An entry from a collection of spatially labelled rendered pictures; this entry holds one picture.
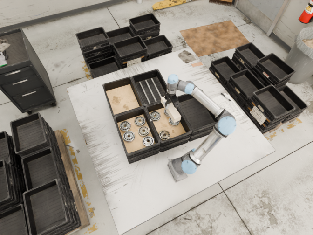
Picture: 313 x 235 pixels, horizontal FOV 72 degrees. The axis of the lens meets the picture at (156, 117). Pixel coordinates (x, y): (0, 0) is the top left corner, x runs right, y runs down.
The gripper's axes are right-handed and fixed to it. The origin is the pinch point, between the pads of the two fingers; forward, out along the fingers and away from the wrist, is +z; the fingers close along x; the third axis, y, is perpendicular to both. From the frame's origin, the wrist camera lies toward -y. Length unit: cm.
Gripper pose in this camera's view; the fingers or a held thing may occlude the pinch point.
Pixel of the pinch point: (170, 107)
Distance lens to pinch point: 180.5
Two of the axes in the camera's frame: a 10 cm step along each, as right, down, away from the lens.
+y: -4.5, -7.7, 4.6
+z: -0.2, 5.3, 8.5
